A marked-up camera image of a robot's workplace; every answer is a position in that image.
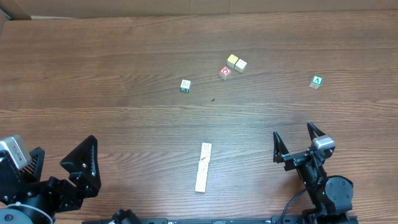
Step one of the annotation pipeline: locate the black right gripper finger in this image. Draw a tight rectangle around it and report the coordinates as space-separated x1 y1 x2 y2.
307 121 325 141
273 131 290 163

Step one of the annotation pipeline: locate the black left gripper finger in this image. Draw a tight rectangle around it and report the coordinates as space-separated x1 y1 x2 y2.
19 147 45 183
60 135 101 198

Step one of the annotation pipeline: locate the blue-sided wooden block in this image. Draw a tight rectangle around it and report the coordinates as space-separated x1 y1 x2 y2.
201 142 212 153

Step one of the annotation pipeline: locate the yellow wooden block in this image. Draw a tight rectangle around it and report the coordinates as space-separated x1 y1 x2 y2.
196 171 208 182

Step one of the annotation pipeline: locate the plain wooden block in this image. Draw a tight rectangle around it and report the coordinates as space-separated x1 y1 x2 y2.
195 181 206 193

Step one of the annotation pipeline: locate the red W wooden block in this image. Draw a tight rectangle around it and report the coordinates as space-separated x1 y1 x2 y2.
198 161 209 173

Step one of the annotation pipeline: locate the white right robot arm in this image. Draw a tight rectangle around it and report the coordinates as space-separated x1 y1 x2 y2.
271 121 358 224

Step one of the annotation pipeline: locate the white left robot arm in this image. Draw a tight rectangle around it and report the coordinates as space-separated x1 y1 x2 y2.
1 134 101 224

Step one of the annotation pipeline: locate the green A wooden block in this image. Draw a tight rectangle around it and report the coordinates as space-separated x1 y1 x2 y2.
309 75 323 89

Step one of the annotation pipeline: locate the yellow-sided wooden block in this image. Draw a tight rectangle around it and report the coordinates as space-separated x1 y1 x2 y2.
234 59 248 73

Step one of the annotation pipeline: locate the red-topped wooden block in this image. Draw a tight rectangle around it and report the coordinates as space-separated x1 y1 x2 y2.
220 66 231 80

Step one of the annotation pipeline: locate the yellow-topped wooden block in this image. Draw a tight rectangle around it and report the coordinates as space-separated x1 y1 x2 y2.
226 54 239 68

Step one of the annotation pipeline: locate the green-sided wooden block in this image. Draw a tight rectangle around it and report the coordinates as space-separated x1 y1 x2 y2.
180 80 192 93

